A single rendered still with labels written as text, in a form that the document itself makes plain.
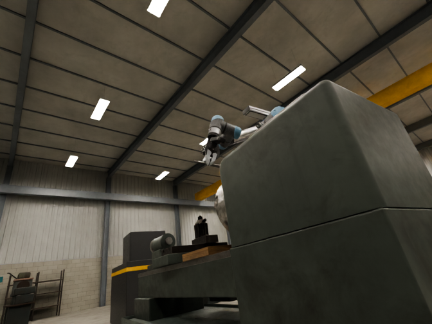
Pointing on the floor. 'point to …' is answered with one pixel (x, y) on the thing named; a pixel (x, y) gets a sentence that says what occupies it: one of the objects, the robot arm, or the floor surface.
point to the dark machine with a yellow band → (130, 273)
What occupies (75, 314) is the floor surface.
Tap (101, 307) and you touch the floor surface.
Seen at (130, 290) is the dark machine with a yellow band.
